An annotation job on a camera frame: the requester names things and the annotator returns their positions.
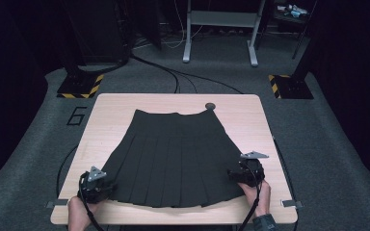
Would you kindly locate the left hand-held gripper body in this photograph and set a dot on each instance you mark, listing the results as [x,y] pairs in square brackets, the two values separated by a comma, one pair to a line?
[93,189]

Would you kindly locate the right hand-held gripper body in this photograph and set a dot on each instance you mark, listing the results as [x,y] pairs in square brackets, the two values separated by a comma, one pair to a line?
[252,171]

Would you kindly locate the black pleated skirt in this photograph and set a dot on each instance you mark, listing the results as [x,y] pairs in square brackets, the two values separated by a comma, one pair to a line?
[173,160]

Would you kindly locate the person's right hand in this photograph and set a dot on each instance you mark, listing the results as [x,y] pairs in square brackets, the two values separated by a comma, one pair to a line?
[260,199]

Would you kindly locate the person's left hand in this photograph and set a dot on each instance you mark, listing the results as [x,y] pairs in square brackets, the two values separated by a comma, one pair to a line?
[78,215]

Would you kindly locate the grey tape tab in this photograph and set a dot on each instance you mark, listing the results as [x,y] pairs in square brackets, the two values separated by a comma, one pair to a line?
[57,203]
[291,203]

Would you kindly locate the black striped-edge stand base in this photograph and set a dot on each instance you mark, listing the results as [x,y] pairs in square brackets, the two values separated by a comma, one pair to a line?
[78,86]
[290,86]

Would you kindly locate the black equipment cabinet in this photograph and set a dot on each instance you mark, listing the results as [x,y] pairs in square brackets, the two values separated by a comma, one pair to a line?
[98,29]

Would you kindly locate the dark shelf with clutter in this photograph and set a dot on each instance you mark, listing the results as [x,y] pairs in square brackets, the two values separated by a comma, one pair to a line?
[290,12]

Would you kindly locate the grey metal desk frame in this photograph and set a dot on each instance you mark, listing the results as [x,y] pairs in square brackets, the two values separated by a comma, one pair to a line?
[220,19]

